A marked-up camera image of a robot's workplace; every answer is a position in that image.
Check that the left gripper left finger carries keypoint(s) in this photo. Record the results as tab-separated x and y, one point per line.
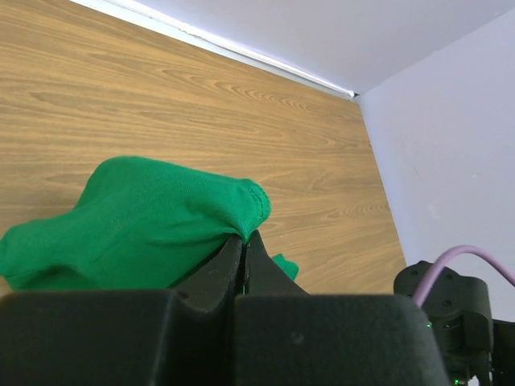
212	286

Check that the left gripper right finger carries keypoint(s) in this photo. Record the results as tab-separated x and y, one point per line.
263	276

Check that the green t shirt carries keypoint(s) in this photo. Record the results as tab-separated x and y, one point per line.
139	223

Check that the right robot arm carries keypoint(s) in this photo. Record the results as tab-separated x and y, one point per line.
472	343

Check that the aluminium back rail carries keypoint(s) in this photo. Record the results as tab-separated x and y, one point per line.
153	20

